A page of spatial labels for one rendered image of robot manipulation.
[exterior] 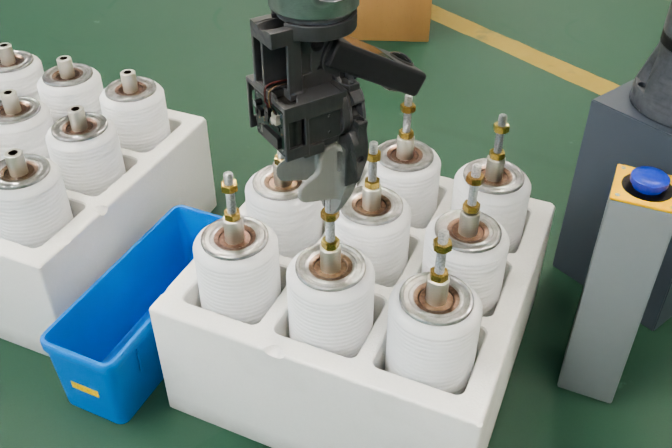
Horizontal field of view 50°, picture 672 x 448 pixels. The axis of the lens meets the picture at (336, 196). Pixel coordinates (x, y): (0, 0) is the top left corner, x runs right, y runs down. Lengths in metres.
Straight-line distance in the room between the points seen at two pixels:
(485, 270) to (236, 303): 0.28
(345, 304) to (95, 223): 0.40
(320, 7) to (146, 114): 0.58
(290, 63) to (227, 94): 1.04
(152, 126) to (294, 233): 0.34
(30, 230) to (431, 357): 0.53
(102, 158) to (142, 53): 0.83
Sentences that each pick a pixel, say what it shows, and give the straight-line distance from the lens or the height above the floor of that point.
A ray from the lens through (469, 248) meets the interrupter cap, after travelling 0.82.
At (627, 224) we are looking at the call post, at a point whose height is 0.28.
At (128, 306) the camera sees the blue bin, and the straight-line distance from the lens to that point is 1.07.
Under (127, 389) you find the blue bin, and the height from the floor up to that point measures 0.05.
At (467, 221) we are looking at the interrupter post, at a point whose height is 0.27.
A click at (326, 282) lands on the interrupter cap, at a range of 0.76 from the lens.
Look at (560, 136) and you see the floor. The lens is 1.54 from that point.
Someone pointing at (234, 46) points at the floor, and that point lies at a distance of 1.85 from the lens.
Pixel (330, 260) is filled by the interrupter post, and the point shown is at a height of 0.27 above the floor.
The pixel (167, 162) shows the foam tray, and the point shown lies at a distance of 1.13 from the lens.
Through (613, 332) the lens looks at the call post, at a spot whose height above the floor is 0.13.
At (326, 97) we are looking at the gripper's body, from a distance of 0.61.
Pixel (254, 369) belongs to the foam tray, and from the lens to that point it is 0.84.
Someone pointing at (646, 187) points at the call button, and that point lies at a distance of 0.84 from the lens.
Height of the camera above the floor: 0.78
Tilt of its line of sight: 37 degrees down
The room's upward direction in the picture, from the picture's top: straight up
